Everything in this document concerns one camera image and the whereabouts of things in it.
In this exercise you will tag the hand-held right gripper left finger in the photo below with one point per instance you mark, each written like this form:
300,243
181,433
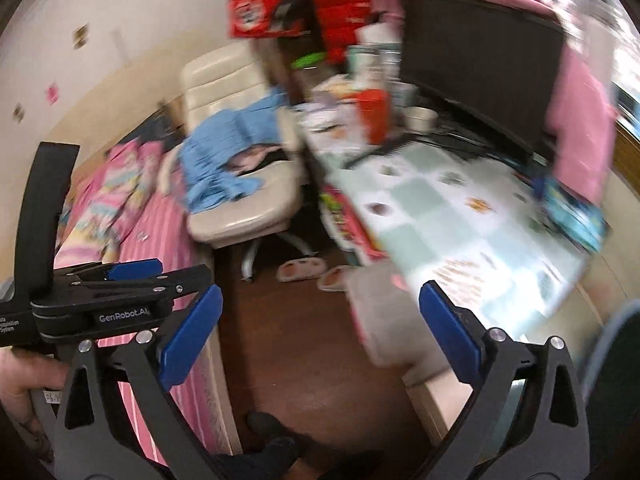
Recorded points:
192,332

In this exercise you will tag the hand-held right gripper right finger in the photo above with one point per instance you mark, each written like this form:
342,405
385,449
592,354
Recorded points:
450,330

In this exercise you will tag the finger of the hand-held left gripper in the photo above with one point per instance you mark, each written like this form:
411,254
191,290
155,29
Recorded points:
135,269
190,277

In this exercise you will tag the person's left hand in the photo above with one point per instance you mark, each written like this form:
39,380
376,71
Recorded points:
25,375

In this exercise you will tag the pink striped bed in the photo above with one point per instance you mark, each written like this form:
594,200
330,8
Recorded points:
145,240

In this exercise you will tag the grey padded stool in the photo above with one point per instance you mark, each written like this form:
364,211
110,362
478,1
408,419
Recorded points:
385,320

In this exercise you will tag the pink cartoon quilt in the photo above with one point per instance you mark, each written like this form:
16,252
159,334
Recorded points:
115,195

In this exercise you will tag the beige house slipper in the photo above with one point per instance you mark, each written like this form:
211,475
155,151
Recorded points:
335,279
300,269

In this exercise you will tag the person's black socked foot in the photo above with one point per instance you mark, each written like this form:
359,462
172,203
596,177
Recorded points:
280,457
265,425

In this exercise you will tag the desk with green checkered cloth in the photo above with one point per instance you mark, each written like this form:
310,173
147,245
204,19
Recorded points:
425,210

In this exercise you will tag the light blue garment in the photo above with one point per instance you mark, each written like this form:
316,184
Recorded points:
220,140

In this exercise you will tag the colourful printed box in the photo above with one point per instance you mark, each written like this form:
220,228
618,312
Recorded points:
345,225

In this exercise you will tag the blue wet wipes pack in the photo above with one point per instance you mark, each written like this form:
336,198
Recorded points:
570,215

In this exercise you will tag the cream office chair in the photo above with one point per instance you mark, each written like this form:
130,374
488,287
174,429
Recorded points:
225,75

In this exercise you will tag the metal bowl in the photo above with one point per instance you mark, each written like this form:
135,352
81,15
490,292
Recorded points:
420,119

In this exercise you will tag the red cup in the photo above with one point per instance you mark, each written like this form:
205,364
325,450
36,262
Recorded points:
372,115

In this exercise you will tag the pink curtain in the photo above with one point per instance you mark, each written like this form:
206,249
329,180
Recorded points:
575,125

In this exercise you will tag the black monitor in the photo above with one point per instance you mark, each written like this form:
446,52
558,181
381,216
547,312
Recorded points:
475,60

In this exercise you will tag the white plastic bottle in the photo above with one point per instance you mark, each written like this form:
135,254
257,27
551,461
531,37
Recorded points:
377,40

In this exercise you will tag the red jacket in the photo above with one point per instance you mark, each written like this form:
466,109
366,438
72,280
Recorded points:
340,10

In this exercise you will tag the pink wall sticker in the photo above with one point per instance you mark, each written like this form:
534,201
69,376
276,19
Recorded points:
51,93

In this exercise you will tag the gold wall sticker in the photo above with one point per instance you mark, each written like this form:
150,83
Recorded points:
80,35

